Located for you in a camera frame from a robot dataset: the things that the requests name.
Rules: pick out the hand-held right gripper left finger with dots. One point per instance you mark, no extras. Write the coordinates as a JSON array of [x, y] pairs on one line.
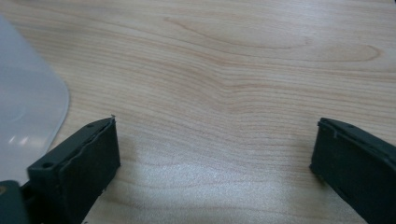
[[77, 168]]

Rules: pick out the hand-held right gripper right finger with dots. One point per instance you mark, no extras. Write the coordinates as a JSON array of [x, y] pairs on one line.
[[355, 165]]

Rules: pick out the translucent white plastic container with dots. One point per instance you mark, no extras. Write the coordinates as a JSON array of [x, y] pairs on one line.
[[25, 109]]

